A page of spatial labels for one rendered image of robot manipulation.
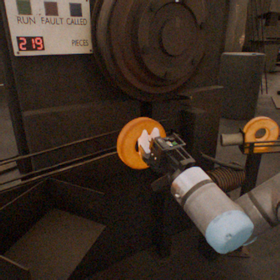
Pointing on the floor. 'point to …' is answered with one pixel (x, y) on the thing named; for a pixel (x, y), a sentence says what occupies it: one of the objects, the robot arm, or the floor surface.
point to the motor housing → (237, 179)
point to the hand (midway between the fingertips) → (142, 137)
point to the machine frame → (42, 94)
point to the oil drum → (240, 84)
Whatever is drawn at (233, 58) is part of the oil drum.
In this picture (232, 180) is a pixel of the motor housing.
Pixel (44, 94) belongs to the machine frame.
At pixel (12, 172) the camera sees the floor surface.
